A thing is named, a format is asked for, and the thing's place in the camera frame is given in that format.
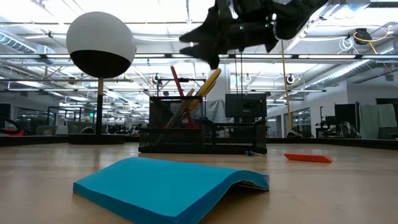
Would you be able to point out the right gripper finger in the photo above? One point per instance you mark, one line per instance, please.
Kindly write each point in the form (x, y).
(202, 51)
(205, 32)

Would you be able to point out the red pencil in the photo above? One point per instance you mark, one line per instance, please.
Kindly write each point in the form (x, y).
(177, 81)

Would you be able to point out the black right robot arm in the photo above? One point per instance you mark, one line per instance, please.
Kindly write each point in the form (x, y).
(295, 15)

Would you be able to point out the black mesh desk organizer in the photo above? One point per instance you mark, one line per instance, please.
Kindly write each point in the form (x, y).
(233, 140)

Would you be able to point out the black monitor screen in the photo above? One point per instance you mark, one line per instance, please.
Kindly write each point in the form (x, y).
(245, 105)

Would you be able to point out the white globe desk lamp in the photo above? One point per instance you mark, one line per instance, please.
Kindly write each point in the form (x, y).
(99, 37)

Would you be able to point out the orange eraser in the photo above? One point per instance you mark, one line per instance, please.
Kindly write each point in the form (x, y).
(308, 157)

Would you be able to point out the blue sticky note pad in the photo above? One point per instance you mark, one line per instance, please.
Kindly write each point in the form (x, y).
(155, 183)

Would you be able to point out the red cart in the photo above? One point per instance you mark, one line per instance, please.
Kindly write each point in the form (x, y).
(14, 132)

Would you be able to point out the black aluminium table frame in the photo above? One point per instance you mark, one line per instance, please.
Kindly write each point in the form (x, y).
(342, 143)

